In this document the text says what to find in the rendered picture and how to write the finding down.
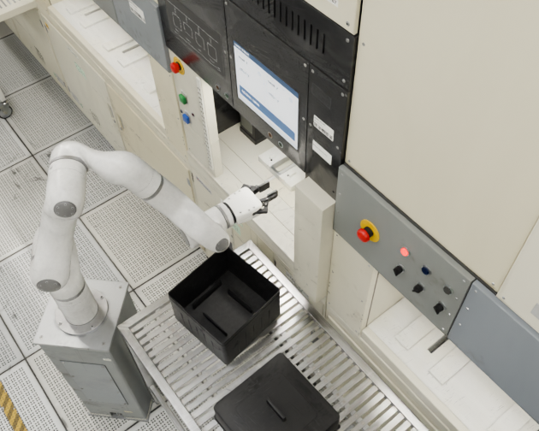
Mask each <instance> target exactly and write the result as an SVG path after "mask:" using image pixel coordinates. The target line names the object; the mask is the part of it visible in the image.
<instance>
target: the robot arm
mask: <svg viewBox="0 0 539 431"><path fill-rule="evenodd" d="M88 171H93V172H95V173H96V174H97V175H98V176H99V177H100V178H102V179H103V180H105V181H107V182H109V183H110V184H112V185H117V186H123V187H125V188H127V189H128V190H129V191H130V192H132V193H133V194H134V195H136V196H137V197H139V198H140V199H142V200H143V201H145V202H146V203H147V204H149V205H150V206H151V207H153V208H154V209H155V210H157V211H159V212H160V213H162V214H163V215H165V216H166V217H167V218H169V219H170V220H171V221H172V222H173V223H174V224H175V225H176V226H177V227H178V228H179V229H180V232H181V236H182V238H183V239H184V240H185V242H186V243H187V245H188V246H189V247H190V248H192V249H193V248H195V247H197V246H199V245H202V246H203V247H205V248H206V249H208V250H209V251H213V252H223V251H225V250H227V248H228V247H229V244H230V238H229V235H228V233H227V232H226V231H225V230H227V229H229V228H230V227H232V226H233V225H234V224H235V223H236V224H237V225H238V224H241V223H244V222H246V221H250V220H251V219H253V218H255V217H257V216H260V215H261V214H268V206H269V202H270V201H271V200H273V199H275V198H277V197H278V191H277V190H274V191H273V192H271V193H269V194H267V197H265V198H261V199H258V198H257V197H256V196H255V195H256V194H257V193H258V192H263V191H265V190H267V189H268V188H270V182H269V181H266V182H264V183H263V184H261V185H259V186H258V185H255V186H249V185H246V184H243V185H242V187H241V188H240V189H239V190H238V191H237V192H234V193H233V194H231V195H230V196H229V197H227V198H226V199H225V200H224V201H223V202H222V203H219V204H217V205H216V206H214V207H212V208H210V209H208V210H206V211H205V212H203V211H202V210H201V209H200V208H199V207H198V206H197V205H196V204H195V203H194V202H193V201H192V200H191V199H190V198H189V197H188V196H187V195H186V194H185V193H184V192H182V191H181V190H180V189H179V188H178V187H176V186H175V185H174V184H173V183H171V182H170V181H169V180H167V179H166V178H165V177H164V176H162V175H161V174H160V173H158V172H157V171H156V170H155V169H154V168H153V167H152V166H150V165H149V164H148V163H147V162H145V161H144V160H142V159H141V158H140V157H139V156H137V155H135V154H133V153H132V152H129V151H97V150H94V149H92V148H90V147H88V146H86V145H83V144H82V143H80V142H78V141H73V140H69V141H64V142H61V143H60V144H59V145H57V146H56V147H55V148H54V149H53V151H52V152H51V154H50V162H49V170H48V178H47V187H46V194H45V200H44V205H43V209H42V214H41V219H40V225H39V228H38V229H37V231H36V232H35V234H34V237H33V247H32V255H31V262H30V273H29V274H30V279H31V282H32V284H33V285H34V286H35V287H36V288H38V289H39V290H40V291H43V292H49V293H50V295H51V296H52V297H53V299H54V300H55V302H56V304H57V307H56V312H55V319H56V324H57V326H58V327H59V328H60V329H61V330H62V331H63V332H64V333H66V334H70V335H84V334H89V333H90V332H92V331H94V330H96V329H97V328H98V327H99V326H100V325H101V324H102V323H103V322H104V320H105V318H106V316H107V314H108V307H109V306H108V302H107V300H106V298H105V296H104V295H103V294H102V293H101V292H100V291H98V290H96V289H93V288H89V286H88V285H87V283H86V281H85V279H84V277H83V275H82V273H81V272H80V262H79V257H78V252H77V248H76V244H75V241H74V230H75V226H76V222H77V219H78V217H80V216H81V214H82V212H83V209H84V204H85V198H86V173H87V172H88ZM263 206H264V208H263V209H261V207H263Z"/></svg>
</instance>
